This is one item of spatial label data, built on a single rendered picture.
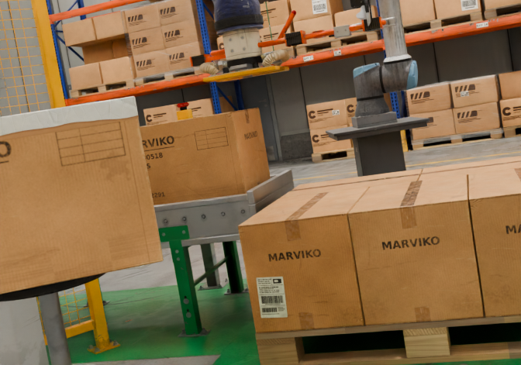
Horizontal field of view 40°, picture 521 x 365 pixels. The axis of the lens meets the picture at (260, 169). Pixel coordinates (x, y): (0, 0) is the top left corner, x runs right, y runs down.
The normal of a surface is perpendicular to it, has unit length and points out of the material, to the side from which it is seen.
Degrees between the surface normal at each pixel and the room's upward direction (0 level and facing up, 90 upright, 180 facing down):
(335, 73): 90
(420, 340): 90
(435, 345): 90
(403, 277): 90
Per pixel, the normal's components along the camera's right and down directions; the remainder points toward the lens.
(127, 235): 0.21, 0.05
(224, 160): -0.29, 0.13
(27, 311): 0.95, -0.13
